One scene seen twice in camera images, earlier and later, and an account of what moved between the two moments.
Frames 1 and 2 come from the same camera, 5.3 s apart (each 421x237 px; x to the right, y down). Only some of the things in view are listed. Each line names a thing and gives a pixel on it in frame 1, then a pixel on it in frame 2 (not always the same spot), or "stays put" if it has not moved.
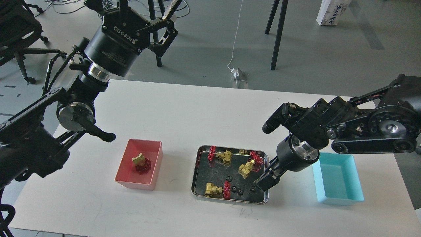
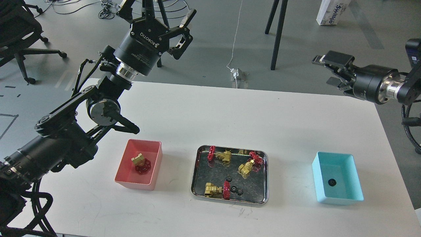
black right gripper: (293, 154) → (371, 83)
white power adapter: (235, 72) stays put
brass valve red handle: (142, 165) stays put
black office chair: (19, 27) stays put
